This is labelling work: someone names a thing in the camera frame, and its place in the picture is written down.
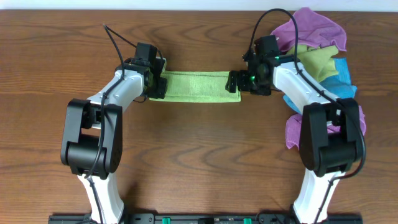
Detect light green cloth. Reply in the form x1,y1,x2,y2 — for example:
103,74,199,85
149,71,241,103

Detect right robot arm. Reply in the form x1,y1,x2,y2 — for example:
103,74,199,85
225,54,365,223

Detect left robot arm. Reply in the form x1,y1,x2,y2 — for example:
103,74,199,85
49,57,167,223

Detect purple cloth at bottom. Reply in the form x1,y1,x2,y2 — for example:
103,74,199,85
285,106,366,149

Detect purple cloth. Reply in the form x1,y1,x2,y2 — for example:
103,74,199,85
271,7,347,52
285,106,366,149

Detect olive green crumpled cloth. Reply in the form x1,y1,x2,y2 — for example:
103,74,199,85
297,44,339,83

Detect purple cloth at top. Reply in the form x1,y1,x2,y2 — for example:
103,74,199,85
271,7,347,52

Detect blue crumpled cloth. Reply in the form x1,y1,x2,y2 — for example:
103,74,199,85
282,58,358,114

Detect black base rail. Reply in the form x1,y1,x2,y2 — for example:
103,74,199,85
48,213,363,224

